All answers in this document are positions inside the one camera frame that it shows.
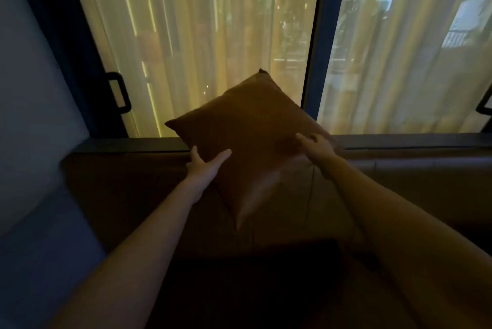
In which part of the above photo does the brown leather throw pillow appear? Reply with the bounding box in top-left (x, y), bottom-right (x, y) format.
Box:
top-left (165, 68), bottom-right (340, 232)

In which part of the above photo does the white building outside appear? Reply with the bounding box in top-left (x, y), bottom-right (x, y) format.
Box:
top-left (375, 0), bottom-right (492, 49)

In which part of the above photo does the person's right hand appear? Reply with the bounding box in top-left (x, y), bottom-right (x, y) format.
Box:
top-left (295, 133), bottom-right (341, 180)

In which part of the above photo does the brown leather sofa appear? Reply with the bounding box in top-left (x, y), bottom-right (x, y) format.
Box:
top-left (61, 147), bottom-right (492, 329)

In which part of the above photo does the person's left forearm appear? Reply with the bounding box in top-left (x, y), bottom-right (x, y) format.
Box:
top-left (49, 183), bottom-right (205, 329)

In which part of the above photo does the sheer cream curtain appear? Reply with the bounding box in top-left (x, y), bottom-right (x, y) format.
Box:
top-left (65, 0), bottom-right (324, 138)
top-left (317, 0), bottom-right (492, 135)

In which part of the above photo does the person's right forearm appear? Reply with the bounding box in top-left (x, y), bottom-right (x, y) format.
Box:
top-left (318, 156), bottom-right (492, 329)

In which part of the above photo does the black window handle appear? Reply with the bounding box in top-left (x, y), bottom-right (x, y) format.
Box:
top-left (106, 71), bottom-right (132, 115)
top-left (475, 86), bottom-right (492, 116)

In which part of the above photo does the person's left hand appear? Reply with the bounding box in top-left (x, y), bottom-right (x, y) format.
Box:
top-left (181, 146), bottom-right (232, 203)

